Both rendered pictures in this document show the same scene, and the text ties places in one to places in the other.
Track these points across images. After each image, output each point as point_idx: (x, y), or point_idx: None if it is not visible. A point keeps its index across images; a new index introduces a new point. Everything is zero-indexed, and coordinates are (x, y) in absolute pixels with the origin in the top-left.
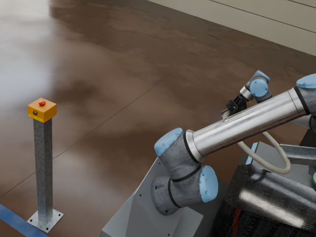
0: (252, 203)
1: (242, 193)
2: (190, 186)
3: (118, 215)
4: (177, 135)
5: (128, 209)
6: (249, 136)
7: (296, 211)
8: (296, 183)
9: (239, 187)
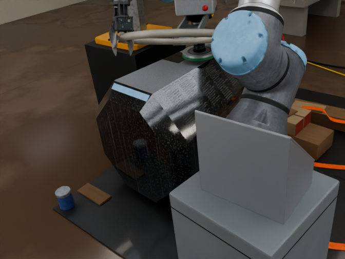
0: (192, 123)
1: (177, 124)
2: (294, 68)
3: (240, 229)
4: (252, 13)
5: (228, 215)
6: None
7: (214, 93)
8: (189, 73)
9: (169, 124)
